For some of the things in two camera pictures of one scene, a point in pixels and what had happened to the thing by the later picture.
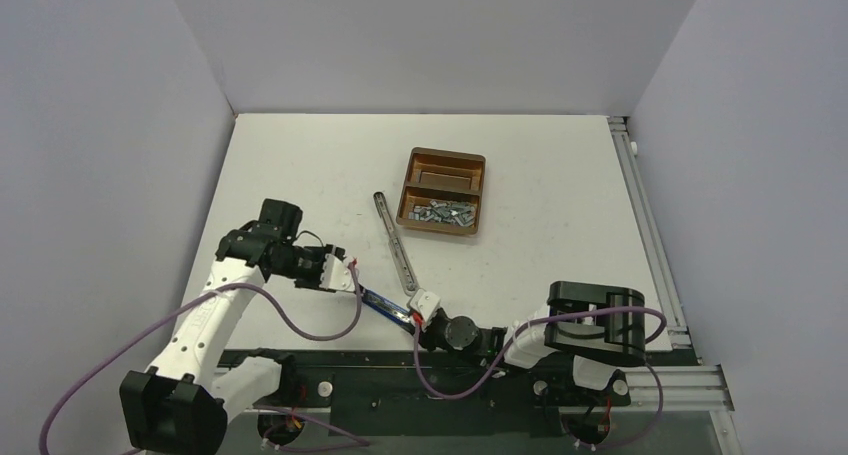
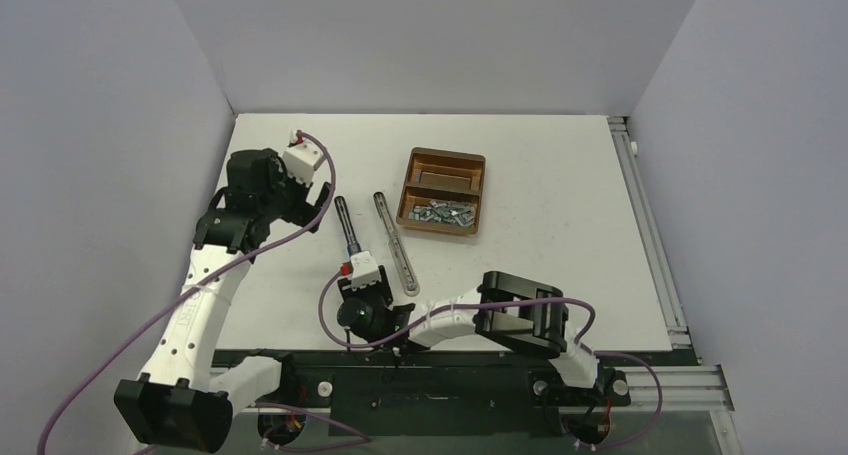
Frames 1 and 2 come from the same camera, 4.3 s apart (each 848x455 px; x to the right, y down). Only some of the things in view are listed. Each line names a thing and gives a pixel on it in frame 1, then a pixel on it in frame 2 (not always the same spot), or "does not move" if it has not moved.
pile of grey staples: (459, 213) does not move
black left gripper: (321, 251) → (304, 213)
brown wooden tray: (442, 190) does not move
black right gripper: (425, 334) → (382, 285)
